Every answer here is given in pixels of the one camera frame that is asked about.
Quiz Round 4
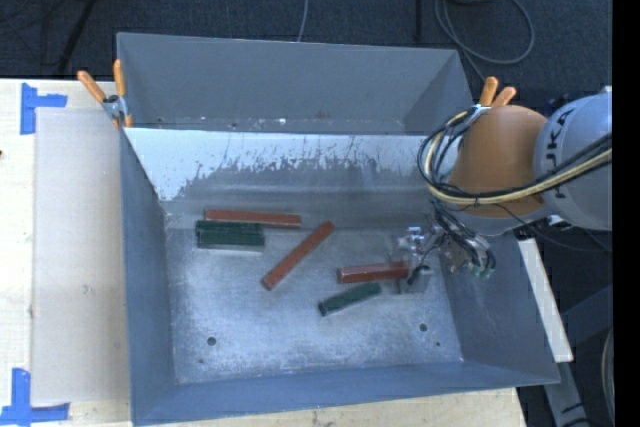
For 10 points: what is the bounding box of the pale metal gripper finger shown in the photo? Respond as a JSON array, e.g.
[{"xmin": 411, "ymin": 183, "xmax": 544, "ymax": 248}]
[
  {"xmin": 398, "ymin": 265, "xmax": 433, "ymax": 295},
  {"xmin": 396, "ymin": 226, "xmax": 426, "ymax": 262}
]

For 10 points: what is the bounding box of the red-brown flat block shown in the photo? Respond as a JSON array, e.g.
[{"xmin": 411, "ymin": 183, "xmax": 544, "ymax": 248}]
[
  {"xmin": 260, "ymin": 220, "xmax": 337, "ymax": 292},
  {"xmin": 336, "ymin": 261, "xmax": 412, "ymax": 286},
  {"xmin": 203, "ymin": 208, "xmax": 303, "ymax": 230}
]

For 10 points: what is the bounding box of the grey metal bin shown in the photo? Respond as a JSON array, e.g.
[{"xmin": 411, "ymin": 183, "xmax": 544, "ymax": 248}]
[{"xmin": 115, "ymin": 32, "xmax": 562, "ymax": 427}]

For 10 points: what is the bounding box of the dark green flat block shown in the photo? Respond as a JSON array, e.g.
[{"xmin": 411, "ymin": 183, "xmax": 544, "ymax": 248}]
[
  {"xmin": 194, "ymin": 219, "xmax": 265, "ymax": 236},
  {"xmin": 196, "ymin": 231, "xmax": 267, "ymax": 250},
  {"xmin": 317, "ymin": 281, "xmax": 384, "ymax": 318}
]

